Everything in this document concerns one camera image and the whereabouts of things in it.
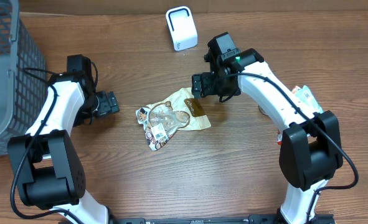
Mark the beige snack bag red label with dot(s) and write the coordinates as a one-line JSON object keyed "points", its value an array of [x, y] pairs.
{"points": [[181, 111]]}

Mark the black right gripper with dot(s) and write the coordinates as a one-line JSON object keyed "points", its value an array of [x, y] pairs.
{"points": [[207, 79]]}

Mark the orange small packet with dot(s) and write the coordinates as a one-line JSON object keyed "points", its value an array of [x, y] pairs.
{"points": [[296, 89]]}

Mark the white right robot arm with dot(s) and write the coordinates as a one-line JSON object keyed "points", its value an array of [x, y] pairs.
{"points": [[310, 143]]}

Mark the white barcode scanner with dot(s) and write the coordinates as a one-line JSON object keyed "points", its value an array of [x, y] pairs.
{"points": [[182, 28]]}

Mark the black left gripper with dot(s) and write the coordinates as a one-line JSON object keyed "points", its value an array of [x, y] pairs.
{"points": [[109, 103]]}

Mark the grey plastic mesh basket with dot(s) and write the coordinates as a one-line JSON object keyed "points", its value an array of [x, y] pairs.
{"points": [[22, 93]]}

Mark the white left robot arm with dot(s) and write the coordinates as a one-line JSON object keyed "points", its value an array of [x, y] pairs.
{"points": [[48, 175]]}

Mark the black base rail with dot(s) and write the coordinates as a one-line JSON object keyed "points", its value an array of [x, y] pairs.
{"points": [[199, 220]]}

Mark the teal wet wipes packet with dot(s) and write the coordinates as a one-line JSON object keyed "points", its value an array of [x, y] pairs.
{"points": [[307, 97]]}

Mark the red stick sachet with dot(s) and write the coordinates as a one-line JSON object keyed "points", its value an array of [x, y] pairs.
{"points": [[279, 137]]}

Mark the green lid jar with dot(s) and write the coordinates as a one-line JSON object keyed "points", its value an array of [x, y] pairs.
{"points": [[262, 110]]}

